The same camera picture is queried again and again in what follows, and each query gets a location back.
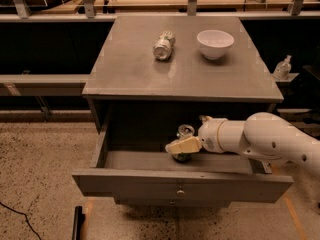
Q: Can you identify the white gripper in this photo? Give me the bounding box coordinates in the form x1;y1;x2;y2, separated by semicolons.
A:
165;115;226;155

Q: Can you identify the green soda can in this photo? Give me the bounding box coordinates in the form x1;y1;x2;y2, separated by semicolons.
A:
172;124;195;163

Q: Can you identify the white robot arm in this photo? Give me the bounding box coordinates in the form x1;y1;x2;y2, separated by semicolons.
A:
165;112;320;176

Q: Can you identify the metal drawer knob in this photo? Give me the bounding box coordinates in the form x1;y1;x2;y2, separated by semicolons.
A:
176;189;186;197

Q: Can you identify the open top drawer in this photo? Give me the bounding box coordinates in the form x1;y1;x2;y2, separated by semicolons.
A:
72;125;293;207

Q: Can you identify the silver can lying down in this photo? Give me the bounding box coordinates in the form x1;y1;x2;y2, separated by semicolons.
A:
153;30;176;61

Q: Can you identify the grey wooden cabinet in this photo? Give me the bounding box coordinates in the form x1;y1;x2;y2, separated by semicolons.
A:
83;16;283;140

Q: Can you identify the white bowl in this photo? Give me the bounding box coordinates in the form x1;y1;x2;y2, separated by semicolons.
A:
197;30;234;60

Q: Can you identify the clear pump bottle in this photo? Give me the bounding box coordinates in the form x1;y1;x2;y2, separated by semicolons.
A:
273;55;292;80

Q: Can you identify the black bar on floor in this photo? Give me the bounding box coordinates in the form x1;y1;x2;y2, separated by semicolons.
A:
72;206;85;240

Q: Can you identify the black floor cable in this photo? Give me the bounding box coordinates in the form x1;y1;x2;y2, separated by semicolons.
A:
0;200;44;240

